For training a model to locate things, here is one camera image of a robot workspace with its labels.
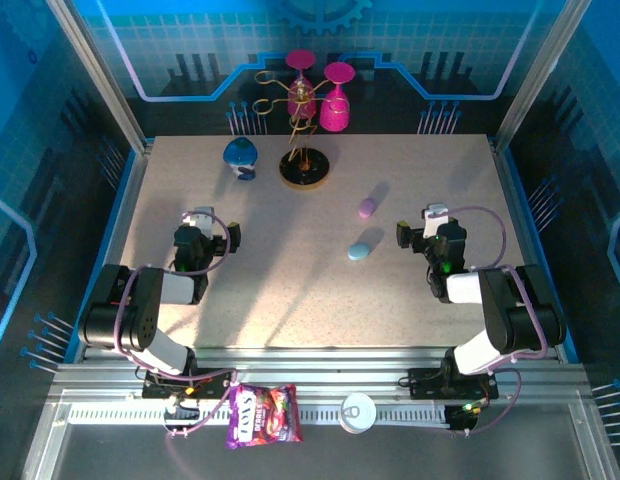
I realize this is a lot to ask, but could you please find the aluminium table side rail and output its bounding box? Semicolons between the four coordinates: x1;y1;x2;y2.
72;138;156;364
489;134;576;361

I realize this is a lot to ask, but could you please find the silver tin can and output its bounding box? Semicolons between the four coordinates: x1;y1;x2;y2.
338;392;377;434

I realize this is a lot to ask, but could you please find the pink wine glass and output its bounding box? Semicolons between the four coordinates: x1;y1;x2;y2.
284;48;319;120
318;62;356;134

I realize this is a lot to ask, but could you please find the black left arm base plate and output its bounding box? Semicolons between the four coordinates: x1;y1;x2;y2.
141;367;240;401

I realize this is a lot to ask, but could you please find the slotted white cable tray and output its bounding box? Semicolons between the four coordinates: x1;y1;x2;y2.
67;403;451;427

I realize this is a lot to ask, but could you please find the gold wire glass rack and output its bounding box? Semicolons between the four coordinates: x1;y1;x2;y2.
253;69;351;192

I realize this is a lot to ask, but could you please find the long aluminium mounting rail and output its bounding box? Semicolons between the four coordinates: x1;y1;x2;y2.
49;344;591;401

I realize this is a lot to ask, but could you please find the purple candy bag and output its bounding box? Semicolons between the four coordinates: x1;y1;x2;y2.
224;382;304;450

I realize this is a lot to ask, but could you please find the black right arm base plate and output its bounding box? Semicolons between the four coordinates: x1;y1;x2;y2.
407;366;500;401

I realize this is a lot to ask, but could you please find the black controller board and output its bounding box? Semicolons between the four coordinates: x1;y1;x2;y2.
162;397;201;435
445;398;491;432

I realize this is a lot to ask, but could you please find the aluminium frame post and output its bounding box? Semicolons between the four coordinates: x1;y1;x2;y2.
493;0;594;149
45;0;156;154

